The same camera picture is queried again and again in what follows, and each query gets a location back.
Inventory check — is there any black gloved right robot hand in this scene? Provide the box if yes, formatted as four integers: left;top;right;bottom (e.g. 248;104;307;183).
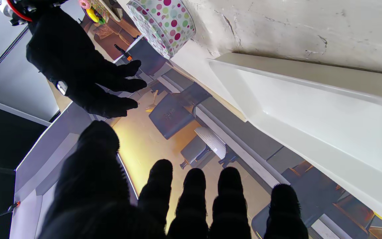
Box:
26;0;147;119

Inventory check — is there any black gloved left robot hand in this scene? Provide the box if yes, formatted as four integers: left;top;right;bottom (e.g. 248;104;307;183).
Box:
38;120;309;239

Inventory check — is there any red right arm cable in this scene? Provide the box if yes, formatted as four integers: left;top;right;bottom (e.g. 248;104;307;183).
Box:
6;0;34;22

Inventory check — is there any cream plastic tray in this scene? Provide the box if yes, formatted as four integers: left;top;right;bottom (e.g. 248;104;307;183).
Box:
208;52;382;231

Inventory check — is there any round polka dot cookie box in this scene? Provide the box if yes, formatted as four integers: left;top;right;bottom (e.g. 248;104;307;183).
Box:
126;0;196;59

